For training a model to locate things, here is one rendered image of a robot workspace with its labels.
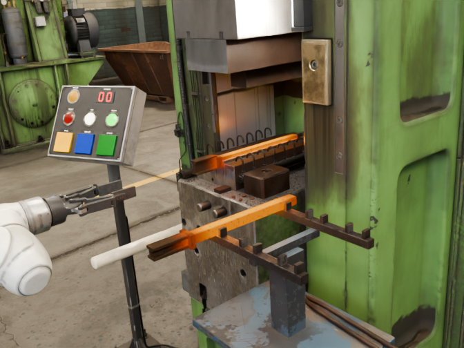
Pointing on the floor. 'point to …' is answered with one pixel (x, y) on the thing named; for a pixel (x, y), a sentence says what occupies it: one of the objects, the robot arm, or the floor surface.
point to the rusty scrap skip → (144, 68)
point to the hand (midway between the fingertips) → (119, 190)
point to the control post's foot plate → (141, 342)
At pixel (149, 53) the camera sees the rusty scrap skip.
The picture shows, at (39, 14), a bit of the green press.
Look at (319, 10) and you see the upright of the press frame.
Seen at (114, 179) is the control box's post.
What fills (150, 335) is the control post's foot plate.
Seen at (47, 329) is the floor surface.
